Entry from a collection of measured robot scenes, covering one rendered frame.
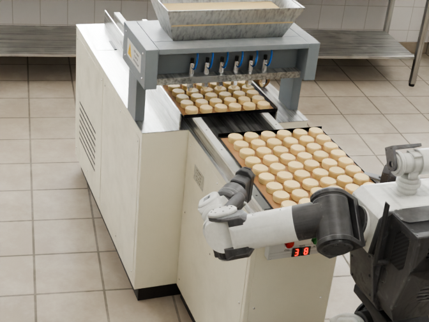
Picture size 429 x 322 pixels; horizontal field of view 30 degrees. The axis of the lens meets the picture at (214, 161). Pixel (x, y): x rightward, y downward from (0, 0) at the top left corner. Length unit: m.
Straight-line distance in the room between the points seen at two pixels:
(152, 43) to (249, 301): 1.02
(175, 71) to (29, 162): 1.71
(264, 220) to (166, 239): 1.45
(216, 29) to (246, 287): 1.00
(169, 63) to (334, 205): 1.32
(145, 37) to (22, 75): 2.79
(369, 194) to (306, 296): 0.91
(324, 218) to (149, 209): 1.44
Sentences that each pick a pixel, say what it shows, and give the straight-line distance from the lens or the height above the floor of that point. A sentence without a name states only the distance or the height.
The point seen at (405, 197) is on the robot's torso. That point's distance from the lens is 2.08.
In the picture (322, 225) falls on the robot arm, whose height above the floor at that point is 1.20.
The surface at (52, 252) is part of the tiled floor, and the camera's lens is 3.89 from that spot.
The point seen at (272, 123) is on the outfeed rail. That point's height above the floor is 0.90.
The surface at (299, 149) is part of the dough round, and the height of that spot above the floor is 1.02.
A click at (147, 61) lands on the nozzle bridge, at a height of 1.14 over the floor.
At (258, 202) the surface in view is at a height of 0.90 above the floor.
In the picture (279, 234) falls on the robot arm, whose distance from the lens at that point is 1.99.
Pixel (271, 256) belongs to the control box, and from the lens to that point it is 2.68.
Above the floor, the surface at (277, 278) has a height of 0.59.
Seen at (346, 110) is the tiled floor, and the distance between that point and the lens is 5.68.
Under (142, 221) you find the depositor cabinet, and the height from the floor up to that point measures 0.43.
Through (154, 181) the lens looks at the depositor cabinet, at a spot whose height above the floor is 0.62.
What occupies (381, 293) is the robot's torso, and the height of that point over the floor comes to 1.01.
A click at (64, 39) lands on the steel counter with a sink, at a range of 5.84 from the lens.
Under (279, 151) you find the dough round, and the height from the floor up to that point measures 1.02.
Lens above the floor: 2.22
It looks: 28 degrees down
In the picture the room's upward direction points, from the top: 6 degrees clockwise
